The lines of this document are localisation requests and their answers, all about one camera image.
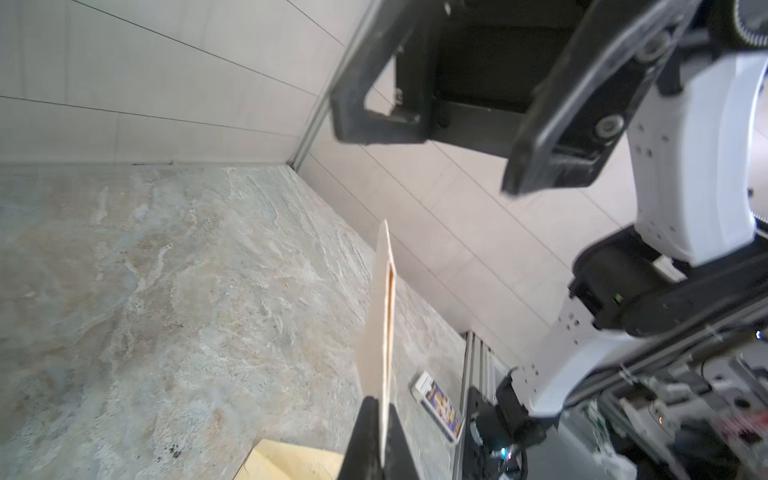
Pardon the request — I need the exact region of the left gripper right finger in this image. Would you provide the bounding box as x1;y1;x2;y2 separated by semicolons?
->
382;404;419;480

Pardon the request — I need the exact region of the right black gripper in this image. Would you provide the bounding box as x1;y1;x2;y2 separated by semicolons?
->
330;1;701;196

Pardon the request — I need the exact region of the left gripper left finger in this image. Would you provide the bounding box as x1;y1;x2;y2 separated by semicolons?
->
337;396;381;480

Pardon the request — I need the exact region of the yellow manila envelope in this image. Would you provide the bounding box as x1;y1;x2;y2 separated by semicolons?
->
234;439;344;480

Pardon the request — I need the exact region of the cream letter paper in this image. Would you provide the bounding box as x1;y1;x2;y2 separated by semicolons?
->
356;220;397;466

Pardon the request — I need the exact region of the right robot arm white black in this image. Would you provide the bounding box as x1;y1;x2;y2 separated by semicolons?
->
330;1;767;452

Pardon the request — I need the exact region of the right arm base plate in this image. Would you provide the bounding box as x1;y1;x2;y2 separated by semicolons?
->
457;386;528;479

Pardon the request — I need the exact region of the aluminium mounting rail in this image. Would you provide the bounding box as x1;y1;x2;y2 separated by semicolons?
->
452;331;497;480

